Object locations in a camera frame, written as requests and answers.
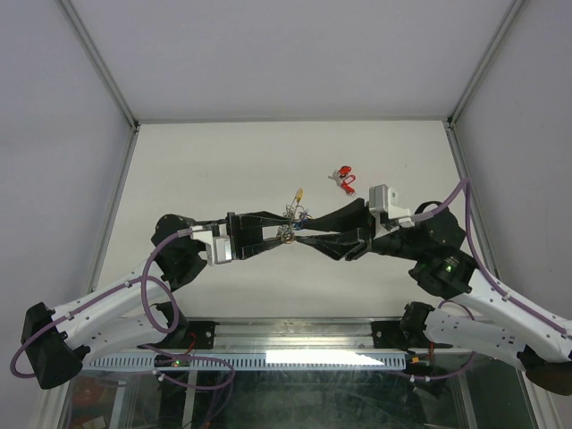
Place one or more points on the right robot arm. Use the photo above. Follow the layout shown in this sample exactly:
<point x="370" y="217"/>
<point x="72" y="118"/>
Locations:
<point x="516" y="330"/>

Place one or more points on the red tag key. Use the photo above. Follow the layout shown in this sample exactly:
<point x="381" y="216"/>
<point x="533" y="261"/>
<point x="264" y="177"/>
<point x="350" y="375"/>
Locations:
<point x="341" y="173"/>
<point x="346" y="184"/>

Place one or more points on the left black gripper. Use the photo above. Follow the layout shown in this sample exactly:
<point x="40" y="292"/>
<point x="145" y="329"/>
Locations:
<point x="236" y="226"/>

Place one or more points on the red tag key lower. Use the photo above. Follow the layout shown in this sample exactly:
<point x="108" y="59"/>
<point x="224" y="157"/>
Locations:
<point x="346" y="184"/>

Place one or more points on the red tag key upper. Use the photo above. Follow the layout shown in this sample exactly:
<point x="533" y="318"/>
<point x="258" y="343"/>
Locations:
<point x="341" y="173"/>

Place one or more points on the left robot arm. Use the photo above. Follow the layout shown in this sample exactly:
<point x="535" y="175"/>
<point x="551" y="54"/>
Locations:
<point x="139" y="309"/>

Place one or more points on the white slotted cable duct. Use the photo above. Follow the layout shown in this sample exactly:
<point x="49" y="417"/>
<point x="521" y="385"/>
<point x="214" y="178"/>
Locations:
<point x="271" y="360"/>

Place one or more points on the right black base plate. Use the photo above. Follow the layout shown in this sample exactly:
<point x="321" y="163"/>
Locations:
<point x="386" y="334"/>

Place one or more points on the aluminium mounting rail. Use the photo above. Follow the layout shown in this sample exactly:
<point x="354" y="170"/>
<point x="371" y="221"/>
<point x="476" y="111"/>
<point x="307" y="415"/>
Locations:
<point x="290" y="333"/>

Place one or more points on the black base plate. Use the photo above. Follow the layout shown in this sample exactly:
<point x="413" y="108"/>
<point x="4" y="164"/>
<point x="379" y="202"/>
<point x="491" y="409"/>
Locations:
<point x="196" y="333"/>
<point x="386" y="334"/>

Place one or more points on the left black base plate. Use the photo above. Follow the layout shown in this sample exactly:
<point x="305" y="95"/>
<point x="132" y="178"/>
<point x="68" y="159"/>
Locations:
<point x="196" y="333"/>

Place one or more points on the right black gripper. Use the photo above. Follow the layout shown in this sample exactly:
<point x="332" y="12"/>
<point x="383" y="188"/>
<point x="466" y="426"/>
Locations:
<point x="356" y="226"/>

